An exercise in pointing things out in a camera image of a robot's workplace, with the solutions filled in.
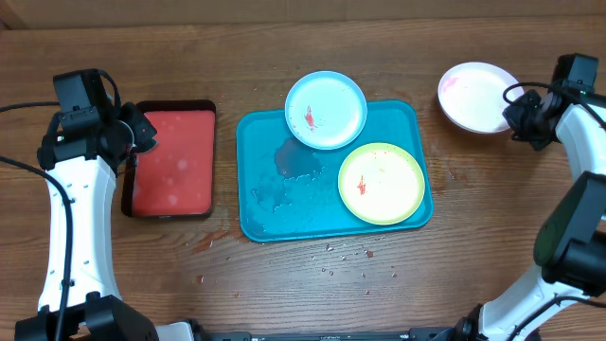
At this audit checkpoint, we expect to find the white plate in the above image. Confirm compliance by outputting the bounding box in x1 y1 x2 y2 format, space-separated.
437 62 518 135

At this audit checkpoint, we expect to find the yellow-green plate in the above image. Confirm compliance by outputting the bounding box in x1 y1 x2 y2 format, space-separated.
337 142 426 225

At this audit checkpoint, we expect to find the light blue plate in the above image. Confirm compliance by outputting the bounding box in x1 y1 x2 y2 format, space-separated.
284 71 367 150

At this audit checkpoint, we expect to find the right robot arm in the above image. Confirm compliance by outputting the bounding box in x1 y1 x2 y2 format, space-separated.
437 93 605 340

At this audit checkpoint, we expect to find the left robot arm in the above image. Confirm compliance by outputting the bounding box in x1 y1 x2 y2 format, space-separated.
14 102 205 340

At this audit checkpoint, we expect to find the dark red tray with water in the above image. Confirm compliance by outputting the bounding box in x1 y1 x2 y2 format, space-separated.
121 99 217 218

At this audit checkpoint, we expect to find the teal plastic serving tray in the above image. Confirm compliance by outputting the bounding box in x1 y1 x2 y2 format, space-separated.
236 99 434 242

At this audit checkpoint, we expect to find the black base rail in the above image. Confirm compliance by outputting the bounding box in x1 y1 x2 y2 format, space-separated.
155 326 543 341

